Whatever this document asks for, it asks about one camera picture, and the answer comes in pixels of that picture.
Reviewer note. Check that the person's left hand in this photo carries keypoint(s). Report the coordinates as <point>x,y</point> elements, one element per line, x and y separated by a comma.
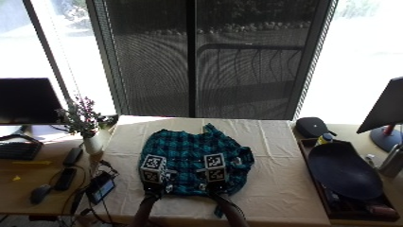
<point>156,188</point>

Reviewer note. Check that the person's right hand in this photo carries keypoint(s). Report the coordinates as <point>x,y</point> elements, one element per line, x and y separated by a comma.
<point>219,187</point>

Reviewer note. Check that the white marker cube on right glove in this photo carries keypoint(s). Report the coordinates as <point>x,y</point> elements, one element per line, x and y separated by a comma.
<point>216,165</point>

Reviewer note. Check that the white marker cube on glove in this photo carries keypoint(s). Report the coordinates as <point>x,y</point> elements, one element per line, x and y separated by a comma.
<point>216,165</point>
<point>152,165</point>

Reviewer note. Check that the white marker cube on left glove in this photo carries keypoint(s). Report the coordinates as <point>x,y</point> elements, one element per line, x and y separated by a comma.
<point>152,165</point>

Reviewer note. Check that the white tablecloth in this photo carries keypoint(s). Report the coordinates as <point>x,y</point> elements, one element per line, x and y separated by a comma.
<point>277,176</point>

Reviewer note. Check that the teal plaid shirt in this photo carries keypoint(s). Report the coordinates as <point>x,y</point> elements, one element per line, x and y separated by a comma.
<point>187,148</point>

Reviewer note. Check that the white vase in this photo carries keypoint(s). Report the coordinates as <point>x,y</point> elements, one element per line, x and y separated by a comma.
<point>93,143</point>

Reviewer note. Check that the black phone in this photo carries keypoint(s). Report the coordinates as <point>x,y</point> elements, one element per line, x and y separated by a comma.
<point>66,178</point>

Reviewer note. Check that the black remote control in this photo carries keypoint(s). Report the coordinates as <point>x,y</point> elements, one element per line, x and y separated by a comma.
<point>74,156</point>

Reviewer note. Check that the black computer mouse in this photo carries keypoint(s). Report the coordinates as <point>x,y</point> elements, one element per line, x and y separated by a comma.
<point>41,193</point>

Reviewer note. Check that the purple flowering plant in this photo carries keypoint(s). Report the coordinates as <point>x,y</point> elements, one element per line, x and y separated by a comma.
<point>82,116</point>

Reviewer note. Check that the yellow bottle with blue cap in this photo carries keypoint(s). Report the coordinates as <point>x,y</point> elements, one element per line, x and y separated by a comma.
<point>324,139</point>

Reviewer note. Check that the dark blue oval dish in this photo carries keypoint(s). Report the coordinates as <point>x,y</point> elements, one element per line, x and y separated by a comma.
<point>347,170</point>

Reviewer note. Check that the yellow pencil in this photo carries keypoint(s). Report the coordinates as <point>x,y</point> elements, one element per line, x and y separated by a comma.
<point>31,162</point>

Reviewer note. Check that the small yellow paper piece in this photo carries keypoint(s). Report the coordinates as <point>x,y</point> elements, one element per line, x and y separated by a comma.
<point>17,178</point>

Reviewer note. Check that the dark wooden tray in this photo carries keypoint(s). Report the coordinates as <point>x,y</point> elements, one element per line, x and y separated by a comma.
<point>357,209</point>

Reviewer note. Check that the black keyboard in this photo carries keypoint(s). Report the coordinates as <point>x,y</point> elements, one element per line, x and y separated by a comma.
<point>18,150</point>

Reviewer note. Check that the dark mesh window screen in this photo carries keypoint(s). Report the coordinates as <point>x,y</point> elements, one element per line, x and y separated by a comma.
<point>210,63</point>

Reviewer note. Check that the black computer monitor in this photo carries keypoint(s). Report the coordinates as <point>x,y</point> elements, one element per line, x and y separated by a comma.
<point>27,101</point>

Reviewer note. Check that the silver metal bottle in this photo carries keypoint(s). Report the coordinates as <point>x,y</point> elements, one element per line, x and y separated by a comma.
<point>393,162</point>

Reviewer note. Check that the monitor with red stand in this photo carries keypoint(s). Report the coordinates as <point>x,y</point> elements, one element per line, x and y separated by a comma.
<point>386,107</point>

